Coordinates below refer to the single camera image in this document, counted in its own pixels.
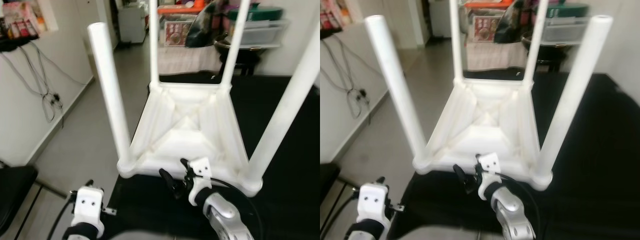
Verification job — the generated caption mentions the white plastic table leg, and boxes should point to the white plastic table leg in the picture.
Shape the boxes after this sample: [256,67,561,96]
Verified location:
[246,24,321,197]
[148,0,162,92]
[531,15,614,189]
[363,14,432,172]
[448,0,464,87]
[87,22,137,177]
[522,0,551,85]
[220,0,252,90]

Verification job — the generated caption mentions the white plastic table top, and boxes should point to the white plastic table top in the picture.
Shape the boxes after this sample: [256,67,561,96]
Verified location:
[116,81,264,197]
[412,77,554,192]

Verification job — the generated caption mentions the black folding chair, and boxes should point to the black folding chair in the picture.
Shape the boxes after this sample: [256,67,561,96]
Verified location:
[0,161,68,238]
[320,161,346,213]

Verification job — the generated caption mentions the black tablecloth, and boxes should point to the black tablecloth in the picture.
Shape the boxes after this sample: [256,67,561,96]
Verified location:
[102,72,321,240]
[387,70,640,240]

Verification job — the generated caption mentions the beige mat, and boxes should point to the beige mat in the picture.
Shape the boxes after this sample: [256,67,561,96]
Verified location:
[464,42,529,72]
[158,45,224,77]

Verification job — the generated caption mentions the black stool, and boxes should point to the black stool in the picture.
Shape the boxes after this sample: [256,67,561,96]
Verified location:
[536,47,569,74]
[226,50,262,77]

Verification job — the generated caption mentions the red printed box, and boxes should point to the red printed box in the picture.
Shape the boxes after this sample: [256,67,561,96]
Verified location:
[471,16,499,44]
[164,20,195,47]

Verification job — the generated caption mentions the black bag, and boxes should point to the black bag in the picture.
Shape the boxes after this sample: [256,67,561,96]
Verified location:
[492,0,532,46]
[184,0,232,49]

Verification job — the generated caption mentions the white cabinet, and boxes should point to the white cabinet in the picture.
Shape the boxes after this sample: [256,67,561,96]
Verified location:
[118,5,149,45]
[428,0,454,37]

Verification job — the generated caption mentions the translucent grey plastic container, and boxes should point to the translucent grey plastic container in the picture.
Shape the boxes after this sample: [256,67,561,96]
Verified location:
[541,16,594,44]
[226,20,291,50]

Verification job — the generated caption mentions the orange lidded container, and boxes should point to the orange lidded container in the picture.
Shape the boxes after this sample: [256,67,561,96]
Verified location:
[462,0,517,10]
[157,0,207,15]

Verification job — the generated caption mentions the black device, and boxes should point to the black device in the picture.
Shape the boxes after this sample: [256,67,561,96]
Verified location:
[0,36,33,52]

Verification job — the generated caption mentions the pink snack packages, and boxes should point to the pink snack packages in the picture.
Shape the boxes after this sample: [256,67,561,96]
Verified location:
[0,0,49,38]
[320,0,354,33]

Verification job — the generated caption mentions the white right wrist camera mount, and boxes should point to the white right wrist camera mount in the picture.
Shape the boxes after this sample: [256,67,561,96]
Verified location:
[187,157,214,207]
[476,152,504,202]

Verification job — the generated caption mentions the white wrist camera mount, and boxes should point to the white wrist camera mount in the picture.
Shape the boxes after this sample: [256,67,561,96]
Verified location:
[357,183,392,237]
[476,152,504,202]
[187,157,214,207]
[70,186,106,239]

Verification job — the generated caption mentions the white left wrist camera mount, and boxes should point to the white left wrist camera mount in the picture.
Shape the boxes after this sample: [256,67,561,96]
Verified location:
[357,183,392,237]
[70,186,106,239]

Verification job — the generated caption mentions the black wall cable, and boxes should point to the black wall cable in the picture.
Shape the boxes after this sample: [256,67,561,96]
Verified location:
[0,44,65,125]
[30,42,92,87]
[321,37,372,122]

